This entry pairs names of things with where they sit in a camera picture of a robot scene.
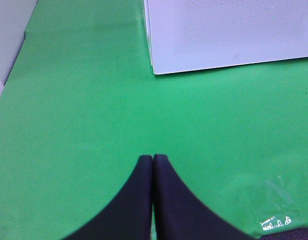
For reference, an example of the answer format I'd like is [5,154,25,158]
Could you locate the white microwave door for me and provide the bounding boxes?
[144,0,308,75]

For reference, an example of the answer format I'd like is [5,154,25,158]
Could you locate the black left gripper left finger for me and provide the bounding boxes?
[65,155,153,240]

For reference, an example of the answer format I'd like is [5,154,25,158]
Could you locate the green table mat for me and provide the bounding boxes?
[0,0,308,240]

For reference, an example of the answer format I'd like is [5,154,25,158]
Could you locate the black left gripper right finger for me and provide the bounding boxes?
[153,154,252,240]

